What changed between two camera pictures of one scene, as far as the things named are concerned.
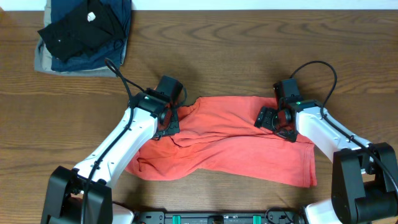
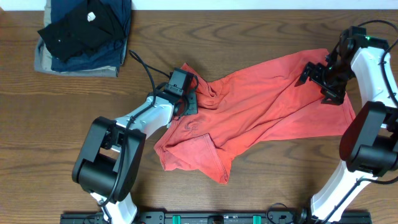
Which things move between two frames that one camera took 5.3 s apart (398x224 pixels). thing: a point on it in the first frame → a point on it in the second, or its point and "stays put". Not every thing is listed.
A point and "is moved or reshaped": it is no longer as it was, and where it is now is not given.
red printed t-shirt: [218, 135] is moved or reshaped
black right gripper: [266, 117] → [321, 80]
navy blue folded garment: [94, 60] stays put
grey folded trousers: [43, 63] stays put
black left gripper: [171, 123] → [191, 106]
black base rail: [272, 217] stays put
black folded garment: [81, 32] stays put
